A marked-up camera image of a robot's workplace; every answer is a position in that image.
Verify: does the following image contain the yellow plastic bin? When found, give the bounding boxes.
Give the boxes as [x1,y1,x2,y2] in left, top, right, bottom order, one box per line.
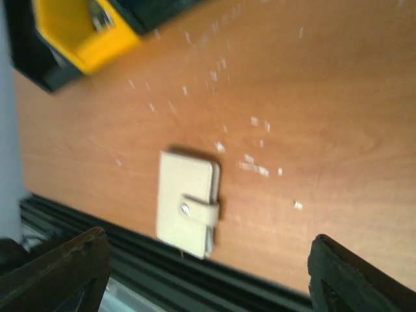
[32,1,141,75]

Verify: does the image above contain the black bin with blue cards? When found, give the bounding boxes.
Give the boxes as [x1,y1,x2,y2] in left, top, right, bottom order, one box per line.
[110,0,202,36]

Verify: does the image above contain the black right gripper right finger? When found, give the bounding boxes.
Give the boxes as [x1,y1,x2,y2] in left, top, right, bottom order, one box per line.
[307,234,415,311]

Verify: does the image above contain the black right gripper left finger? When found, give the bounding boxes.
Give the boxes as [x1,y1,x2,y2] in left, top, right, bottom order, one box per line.
[1,227,110,311]

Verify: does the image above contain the black aluminium table frame rail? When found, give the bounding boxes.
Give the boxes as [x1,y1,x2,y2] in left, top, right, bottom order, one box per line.
[19,196,313,311]

